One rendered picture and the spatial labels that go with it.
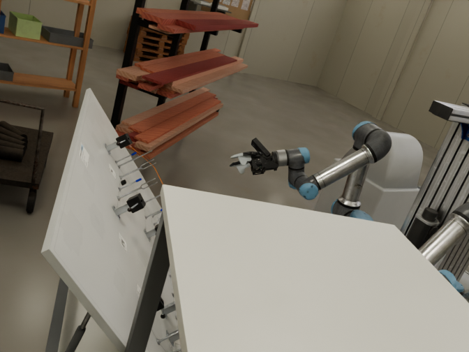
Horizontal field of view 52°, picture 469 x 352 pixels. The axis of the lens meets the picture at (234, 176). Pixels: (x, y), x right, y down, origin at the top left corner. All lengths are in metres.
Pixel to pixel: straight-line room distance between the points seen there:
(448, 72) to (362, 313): 11.86
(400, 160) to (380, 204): 0.43
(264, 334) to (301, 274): 0.17
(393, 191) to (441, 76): 8.29
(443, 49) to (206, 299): 12.21
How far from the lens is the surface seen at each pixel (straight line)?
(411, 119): 12.83
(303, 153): 2.19
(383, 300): 0.78
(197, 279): 0.65
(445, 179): 2.27
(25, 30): 6.68
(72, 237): 1.13
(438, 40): 12.82
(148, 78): 4.18
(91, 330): 2.11
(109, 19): 11.62
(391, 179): 4.45
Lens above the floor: 2.22
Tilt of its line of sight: 21 degrees down
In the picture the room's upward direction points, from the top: 18 degrees clockwise
